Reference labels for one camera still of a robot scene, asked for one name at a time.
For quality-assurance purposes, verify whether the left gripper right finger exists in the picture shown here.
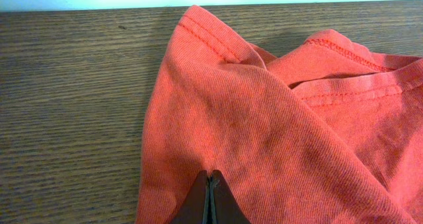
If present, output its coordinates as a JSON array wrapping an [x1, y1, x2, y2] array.
[[210, 170, 250, 224]]

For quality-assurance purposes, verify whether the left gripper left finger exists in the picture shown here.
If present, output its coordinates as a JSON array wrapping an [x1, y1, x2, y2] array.
[[170, 170, 210, 224]]

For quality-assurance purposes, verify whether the red t-shirt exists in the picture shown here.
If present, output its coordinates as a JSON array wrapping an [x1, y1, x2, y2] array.
[[135, 5, 422, 223]]

